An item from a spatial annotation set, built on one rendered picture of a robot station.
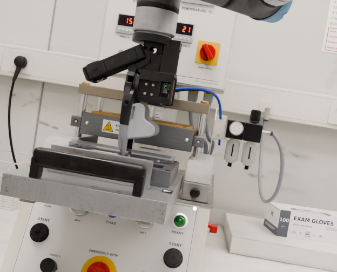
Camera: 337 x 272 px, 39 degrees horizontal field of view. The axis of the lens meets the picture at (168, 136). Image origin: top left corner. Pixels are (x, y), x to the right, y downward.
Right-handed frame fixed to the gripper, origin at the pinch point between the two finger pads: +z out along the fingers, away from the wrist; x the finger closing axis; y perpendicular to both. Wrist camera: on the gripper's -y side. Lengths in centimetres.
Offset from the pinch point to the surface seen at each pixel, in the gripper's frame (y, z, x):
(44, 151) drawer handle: -6.0, 0.2, -23.6
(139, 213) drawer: 7.6, 6.0, -23.7
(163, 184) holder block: 9.1, 3.4, -12.5
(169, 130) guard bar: 6.5, -3.8, 11.5
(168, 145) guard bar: 6.9, -0.9, 11.5
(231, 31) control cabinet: 15.6, -29.3, 34.4
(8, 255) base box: -16.4, 21.7, -4.0
